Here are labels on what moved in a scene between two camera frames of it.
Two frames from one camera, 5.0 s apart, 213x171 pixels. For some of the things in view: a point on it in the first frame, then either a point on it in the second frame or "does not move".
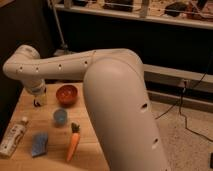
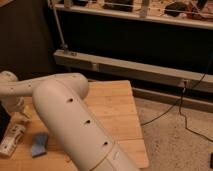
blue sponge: x=39 y=144 does not move
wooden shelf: x=187 y=13 does not move
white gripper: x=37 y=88 -> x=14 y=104
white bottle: x=13 y=137 does not move
